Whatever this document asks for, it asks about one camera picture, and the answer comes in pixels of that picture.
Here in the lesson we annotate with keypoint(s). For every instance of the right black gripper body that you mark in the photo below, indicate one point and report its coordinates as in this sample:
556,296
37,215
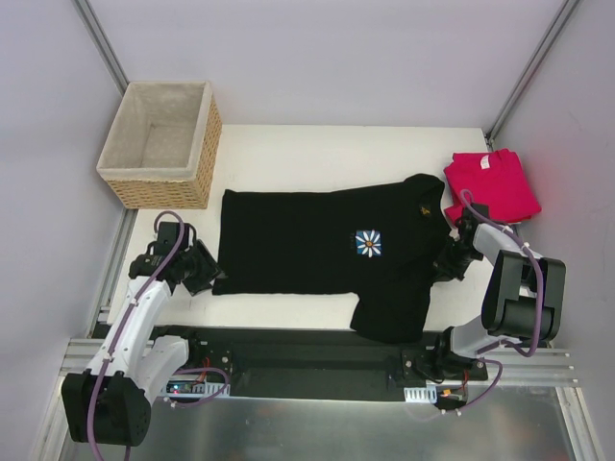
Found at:
449,261

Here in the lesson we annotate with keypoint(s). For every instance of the right aluminium frame post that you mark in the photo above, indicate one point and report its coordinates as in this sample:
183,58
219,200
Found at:
564,13

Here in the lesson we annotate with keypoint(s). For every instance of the left aluminium frame post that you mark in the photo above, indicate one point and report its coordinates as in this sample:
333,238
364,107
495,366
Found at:
102,43

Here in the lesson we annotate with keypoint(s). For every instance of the front aluminium rail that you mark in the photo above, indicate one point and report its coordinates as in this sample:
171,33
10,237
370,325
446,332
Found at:
548,367

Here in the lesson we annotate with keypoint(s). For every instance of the black t shirt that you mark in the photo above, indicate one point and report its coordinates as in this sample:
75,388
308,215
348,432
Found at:
378,242

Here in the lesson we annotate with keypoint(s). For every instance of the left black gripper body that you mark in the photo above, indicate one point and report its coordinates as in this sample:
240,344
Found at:
205,269

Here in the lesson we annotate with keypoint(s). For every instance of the wicker basket with liner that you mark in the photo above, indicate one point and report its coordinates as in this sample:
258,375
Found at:
160,152

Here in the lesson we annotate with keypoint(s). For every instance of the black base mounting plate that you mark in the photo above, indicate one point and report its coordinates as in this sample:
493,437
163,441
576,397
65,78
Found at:
312,364

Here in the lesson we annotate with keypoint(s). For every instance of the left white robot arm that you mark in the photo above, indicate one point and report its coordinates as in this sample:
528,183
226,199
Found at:
110,401

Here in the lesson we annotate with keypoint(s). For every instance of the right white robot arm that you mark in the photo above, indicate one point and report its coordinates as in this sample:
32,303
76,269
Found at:
522,305

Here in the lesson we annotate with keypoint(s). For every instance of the right slotted cable duct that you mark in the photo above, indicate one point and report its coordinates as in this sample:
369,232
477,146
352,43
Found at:
427,394

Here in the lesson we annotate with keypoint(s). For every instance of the folded red t shirt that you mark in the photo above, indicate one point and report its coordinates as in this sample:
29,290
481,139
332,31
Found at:
496,180

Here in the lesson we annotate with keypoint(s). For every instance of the left slotted cable duct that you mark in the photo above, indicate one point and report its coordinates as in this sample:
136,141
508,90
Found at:
188,389

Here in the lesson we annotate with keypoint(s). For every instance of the slotted cable duct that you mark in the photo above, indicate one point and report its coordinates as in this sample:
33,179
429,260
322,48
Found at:
427,394
188,389

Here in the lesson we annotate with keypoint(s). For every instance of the aluminium frame post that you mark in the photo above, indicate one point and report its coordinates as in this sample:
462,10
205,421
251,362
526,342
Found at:
102,43
564,13

